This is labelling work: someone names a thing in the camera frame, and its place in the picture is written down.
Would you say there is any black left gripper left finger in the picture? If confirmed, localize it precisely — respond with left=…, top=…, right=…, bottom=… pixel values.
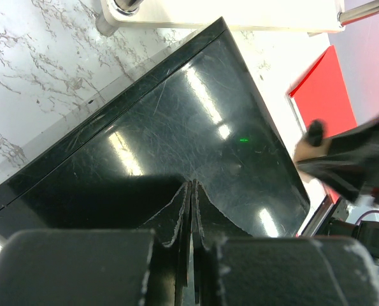
left=0, top=182, right=189, bottom=305

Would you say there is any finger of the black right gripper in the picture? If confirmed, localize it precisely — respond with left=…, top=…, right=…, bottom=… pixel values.
left=296, top=116, right=379, bottom=204

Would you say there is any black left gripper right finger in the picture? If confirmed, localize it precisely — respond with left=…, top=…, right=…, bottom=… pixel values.
left=191, top=181, right=379, bottom=305

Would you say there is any beige foundation bottle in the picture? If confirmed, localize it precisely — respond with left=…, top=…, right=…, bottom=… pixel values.
left=293, top=120, right=331, bottom=164

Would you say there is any black drawer cabinet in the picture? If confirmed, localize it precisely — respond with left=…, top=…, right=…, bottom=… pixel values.
left=0, top=18, right=310, bottom=240

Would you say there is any red board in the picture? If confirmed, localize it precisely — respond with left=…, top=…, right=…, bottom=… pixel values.
left=287, top=45, right=358, bottom=205

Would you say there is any white two-tier shelf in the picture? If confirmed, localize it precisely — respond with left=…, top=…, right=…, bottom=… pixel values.
left=96, top=0, right=379, bottom=36

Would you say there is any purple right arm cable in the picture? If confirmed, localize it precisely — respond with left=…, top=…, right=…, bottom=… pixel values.
left=351, top=208, right=379, bottom=226

